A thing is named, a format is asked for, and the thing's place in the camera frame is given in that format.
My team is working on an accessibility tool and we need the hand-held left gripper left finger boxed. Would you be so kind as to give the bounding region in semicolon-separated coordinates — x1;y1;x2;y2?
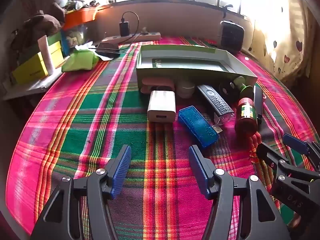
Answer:
30;144;132;240

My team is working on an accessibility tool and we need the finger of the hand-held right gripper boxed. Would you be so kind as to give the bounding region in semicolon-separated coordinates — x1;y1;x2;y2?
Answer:
282;133;320;172
256;142;320;214

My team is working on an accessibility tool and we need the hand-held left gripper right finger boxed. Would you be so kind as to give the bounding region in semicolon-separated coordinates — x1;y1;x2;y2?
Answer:
188;145;292;240

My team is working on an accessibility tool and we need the blue translucent USB adapter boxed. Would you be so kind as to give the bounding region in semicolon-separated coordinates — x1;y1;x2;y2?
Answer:
178;106;224;149

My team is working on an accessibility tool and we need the slim black silver pen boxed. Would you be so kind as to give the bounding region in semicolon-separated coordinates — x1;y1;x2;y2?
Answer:
253;85;264;130

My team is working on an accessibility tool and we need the brown bottle with red cap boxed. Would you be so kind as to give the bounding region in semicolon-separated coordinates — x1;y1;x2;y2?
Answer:
234;97;258;137

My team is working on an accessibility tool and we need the black bike light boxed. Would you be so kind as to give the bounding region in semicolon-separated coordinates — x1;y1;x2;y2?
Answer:
197;84;235;125

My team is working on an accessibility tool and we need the white USB wall charger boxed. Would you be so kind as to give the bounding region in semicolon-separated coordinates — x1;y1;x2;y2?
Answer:
147;90;177;124

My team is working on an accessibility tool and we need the green and white spool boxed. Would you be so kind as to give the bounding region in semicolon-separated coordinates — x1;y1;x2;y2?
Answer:
233;76;254;98

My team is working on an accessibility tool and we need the white round jar cap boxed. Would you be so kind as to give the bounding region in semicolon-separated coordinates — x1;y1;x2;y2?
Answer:
176;79;196;98

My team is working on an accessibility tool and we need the black round key fob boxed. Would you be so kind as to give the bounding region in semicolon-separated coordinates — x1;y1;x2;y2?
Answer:
219;80;240;103

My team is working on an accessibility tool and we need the green cardboard box tray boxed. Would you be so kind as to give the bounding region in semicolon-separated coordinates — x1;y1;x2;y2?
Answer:
136;45;258;90

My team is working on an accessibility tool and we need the large pink clip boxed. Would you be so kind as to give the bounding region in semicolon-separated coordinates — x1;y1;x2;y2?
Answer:
140;78;177;94

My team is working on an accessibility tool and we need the cream curtain with hearts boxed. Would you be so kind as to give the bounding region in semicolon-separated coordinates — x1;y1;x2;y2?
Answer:
246;0;310;80

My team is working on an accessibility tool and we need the green tissue packet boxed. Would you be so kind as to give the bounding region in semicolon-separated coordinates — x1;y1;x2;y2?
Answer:
62;49;100;72

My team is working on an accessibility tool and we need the black smartphone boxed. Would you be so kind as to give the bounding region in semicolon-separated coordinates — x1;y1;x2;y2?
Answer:
96;42;121;61

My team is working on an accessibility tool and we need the grey portable heater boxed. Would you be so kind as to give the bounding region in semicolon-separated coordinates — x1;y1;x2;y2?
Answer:
219;20;245;52

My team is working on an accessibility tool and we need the white paper sheet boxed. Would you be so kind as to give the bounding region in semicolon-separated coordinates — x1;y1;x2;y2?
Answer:
72;42;95;52

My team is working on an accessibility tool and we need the yellow cardboard box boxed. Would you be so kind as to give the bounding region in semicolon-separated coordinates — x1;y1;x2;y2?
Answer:
11;41;63;85

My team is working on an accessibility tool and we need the white power strip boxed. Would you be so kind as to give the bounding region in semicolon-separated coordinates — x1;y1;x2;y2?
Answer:
102;32;161;43

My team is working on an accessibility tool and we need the white tube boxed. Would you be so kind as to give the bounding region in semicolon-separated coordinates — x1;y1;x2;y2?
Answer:
37;35;55;75

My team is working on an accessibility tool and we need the black power adapter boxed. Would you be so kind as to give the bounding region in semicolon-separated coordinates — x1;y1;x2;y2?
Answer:
119;22;130;37

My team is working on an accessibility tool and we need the clear plastic container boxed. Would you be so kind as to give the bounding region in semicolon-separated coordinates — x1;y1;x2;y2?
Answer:
62;25;87;55

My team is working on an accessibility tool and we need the green cardboard box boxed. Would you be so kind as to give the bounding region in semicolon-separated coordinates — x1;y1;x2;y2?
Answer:
19;32;63;63

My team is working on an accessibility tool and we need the orange storage box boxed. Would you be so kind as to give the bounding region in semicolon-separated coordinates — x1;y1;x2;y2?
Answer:
64;6;99;29

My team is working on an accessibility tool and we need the brown cloth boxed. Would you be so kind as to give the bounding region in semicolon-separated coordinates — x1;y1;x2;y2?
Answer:
11;11;62;50

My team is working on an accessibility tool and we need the pile of grey green clutter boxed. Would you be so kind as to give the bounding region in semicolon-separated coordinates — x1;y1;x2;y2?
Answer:
52;0;100;13

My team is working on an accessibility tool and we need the black charging cable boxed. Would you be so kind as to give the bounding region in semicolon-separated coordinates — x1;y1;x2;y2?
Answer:
95;11;140;53

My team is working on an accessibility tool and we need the black window handle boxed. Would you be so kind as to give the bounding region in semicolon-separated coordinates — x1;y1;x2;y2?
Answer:
221;4;234;18

